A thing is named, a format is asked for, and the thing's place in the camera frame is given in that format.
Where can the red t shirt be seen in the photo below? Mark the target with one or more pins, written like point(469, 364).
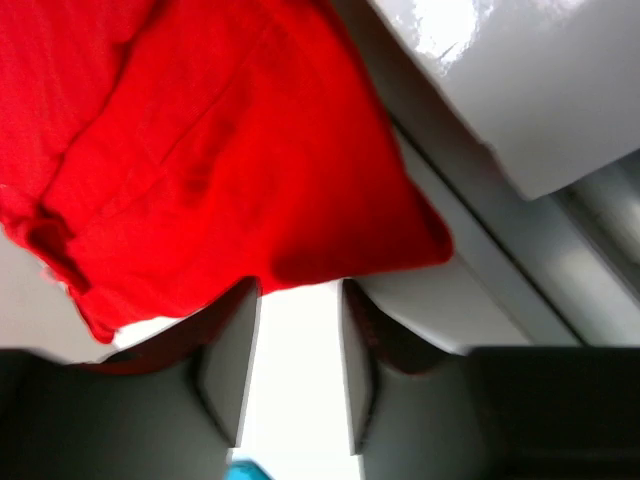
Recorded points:
point(155, 153)

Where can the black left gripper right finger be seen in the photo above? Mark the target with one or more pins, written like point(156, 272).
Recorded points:
point(418, 412)

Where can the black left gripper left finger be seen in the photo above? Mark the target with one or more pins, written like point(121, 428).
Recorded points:
point(169, 407)

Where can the aluminium table frame rail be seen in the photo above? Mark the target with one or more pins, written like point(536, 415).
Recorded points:
point(522, 272)

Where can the teal t shirt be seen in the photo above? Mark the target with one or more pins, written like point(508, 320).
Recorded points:
point(246, 470)

